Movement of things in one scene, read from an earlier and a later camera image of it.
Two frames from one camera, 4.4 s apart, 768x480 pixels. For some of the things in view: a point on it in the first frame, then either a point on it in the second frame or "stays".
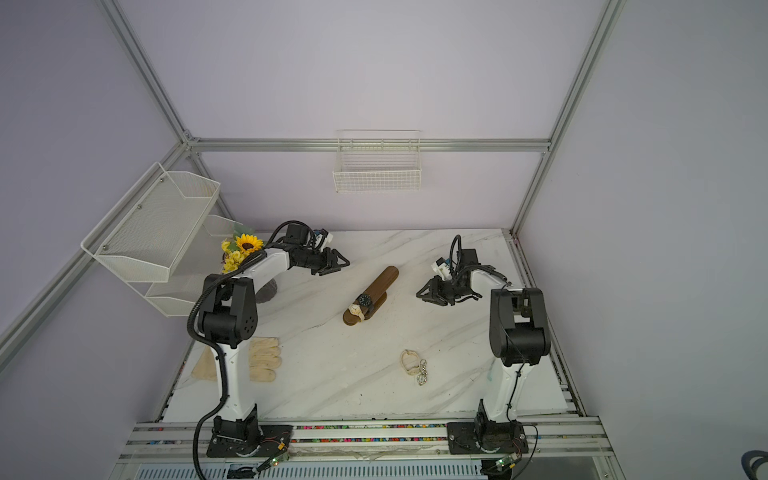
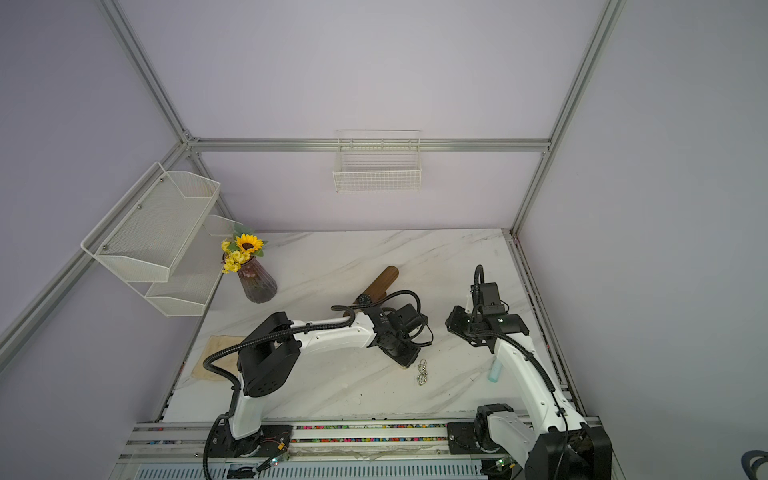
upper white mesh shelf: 152,226 stays
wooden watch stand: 378,297 stays
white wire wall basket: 384,160 stays
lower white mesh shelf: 202,259 stays
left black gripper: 330,262 to 409,358
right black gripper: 436,294 to 455,324
